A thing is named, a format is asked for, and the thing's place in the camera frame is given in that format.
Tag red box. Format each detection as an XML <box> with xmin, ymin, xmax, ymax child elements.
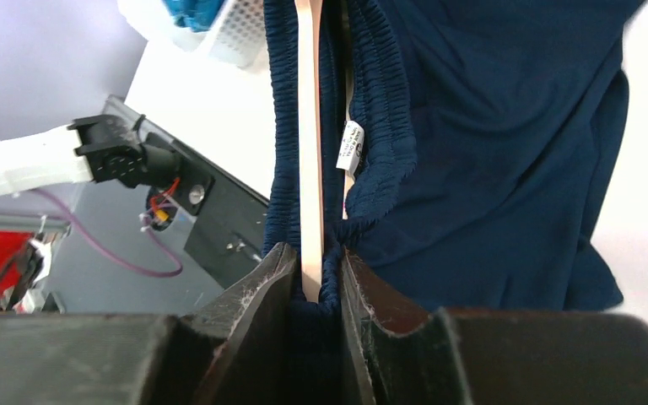
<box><xmin>0</xmin><ymin>230</ymin><xmax>33</xmax><ymax>297</ymax></box>

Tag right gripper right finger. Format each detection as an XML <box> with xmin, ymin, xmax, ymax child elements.
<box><xmin>339</xmin><ymin>252</ymin><xmax>648</xmax><ymax>404</ymax></box>

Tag blue patterned shorts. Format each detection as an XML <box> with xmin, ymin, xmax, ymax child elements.
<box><xmin>162</xmin><ymin>0</ymin><xmax>224</xmax><ymax>33</ymax></box>

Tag wooden hanger navy shorts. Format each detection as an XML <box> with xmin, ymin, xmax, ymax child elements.
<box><xmin>294</xmin><ymin>0</ymin><xmax>325</xmax><ymax>303</ymax></box>

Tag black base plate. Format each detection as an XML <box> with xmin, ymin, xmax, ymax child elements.
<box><xmin>139</xmin><ymin>118</ymin><xmax>268</xmax><ymax>289</ymax></box>

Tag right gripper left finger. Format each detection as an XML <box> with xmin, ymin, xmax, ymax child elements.
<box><xmin>0</xmin><ymin>243</ymin><xmax>298</xmax><ymax>404</ymax></box>

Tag white plastic basket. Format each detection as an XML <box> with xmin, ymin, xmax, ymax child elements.
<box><xmin>117</xmin><ymin>0</ymin><xmax>266</xmax><ymax>73</ymax></box>

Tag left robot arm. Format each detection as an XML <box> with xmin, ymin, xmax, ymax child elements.
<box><xmin>0</xmin><ymin>114</ymin><xmax>182</xmax><ymax>197</ymax></box>

